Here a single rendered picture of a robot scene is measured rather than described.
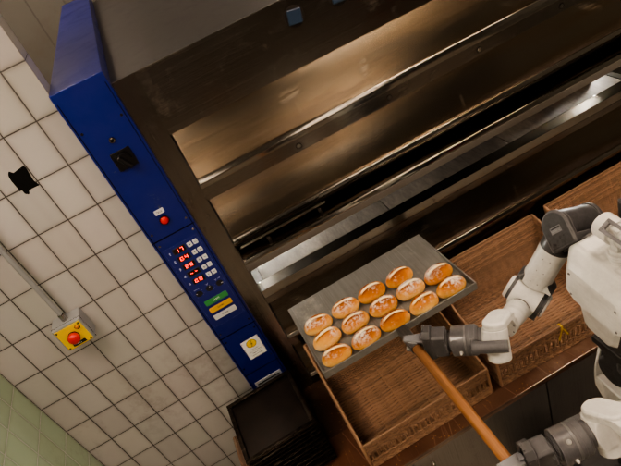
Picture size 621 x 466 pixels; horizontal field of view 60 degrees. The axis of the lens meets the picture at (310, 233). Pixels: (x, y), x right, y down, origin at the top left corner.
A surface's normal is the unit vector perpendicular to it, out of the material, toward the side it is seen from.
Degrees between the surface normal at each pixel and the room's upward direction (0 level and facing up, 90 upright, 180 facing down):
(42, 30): 90
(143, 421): 90
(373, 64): 70
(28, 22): 90
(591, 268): 46
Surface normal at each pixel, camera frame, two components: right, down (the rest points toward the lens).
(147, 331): 0.36, 0.47
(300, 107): 0.22, 0.18
